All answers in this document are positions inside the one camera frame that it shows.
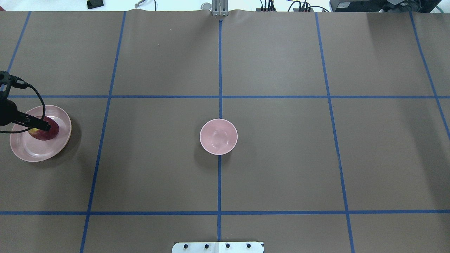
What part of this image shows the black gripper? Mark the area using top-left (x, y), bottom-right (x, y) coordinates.
top-left (14, 112), bottom-right (51, 131)

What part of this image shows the red yellow apple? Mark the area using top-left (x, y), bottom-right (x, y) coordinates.
top-left (29, 117), bottom-right (59, 141)

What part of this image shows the pink plate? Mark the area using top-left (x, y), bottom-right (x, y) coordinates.
top-left (10, 105), bottom-right (72, 162)

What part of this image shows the pink bowl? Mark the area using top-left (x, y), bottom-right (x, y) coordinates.
top-left (199, 118), bottom-right (238, 155)

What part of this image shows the small black square pad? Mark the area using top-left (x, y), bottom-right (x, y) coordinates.
top-left (86, 0), bottom-right (104, 9)

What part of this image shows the brown paper table cover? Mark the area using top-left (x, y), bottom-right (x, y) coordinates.
top-left (1, 9), bottom-right (449, 253)

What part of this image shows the orange black power strip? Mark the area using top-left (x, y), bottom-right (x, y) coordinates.
top-left (256, 0), bottom-right (311, 12)

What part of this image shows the black laptop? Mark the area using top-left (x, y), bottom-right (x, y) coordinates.
top-left (329, 0), bottom-right (441, 13)

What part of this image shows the aluminium frame post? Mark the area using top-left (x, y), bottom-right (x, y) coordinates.
top-left (211, 0), bottom-right (229, 17)

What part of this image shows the white pedestal column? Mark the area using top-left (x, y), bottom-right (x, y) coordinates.
top-left (172, 241), bottom-right (265, 253)

